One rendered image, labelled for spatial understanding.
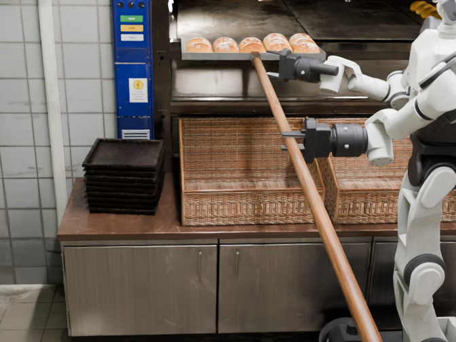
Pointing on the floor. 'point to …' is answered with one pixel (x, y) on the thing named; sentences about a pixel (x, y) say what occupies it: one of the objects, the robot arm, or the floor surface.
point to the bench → (222, 276)
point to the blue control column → (131, 55)
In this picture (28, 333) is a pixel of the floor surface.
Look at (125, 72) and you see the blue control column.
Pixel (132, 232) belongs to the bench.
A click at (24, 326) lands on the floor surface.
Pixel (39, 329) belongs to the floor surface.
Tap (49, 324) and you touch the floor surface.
